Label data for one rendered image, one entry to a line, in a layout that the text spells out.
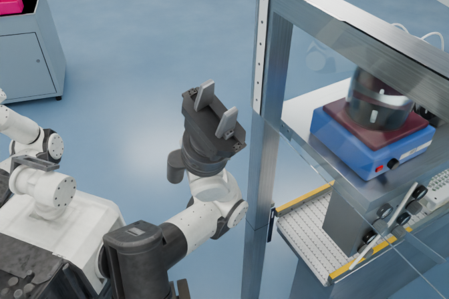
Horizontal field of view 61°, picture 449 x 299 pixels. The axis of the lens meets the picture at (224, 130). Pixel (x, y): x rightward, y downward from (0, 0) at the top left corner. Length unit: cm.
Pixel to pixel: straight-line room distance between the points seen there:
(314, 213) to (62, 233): 85
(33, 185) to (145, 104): 240
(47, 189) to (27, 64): 248
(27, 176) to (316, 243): 88
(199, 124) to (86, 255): 39
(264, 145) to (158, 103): 218
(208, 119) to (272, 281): 162
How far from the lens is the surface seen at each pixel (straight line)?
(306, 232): 133
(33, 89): 335
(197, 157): 63
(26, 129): 117
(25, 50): 317
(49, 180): 80
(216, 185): 72
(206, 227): 91
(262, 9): 85
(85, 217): 87
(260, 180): 116
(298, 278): 174
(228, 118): 52
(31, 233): 89
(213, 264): 216
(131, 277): 80
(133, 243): 76
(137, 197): 247
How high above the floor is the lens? 188
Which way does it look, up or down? 41 degrees down
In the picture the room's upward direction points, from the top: straight up
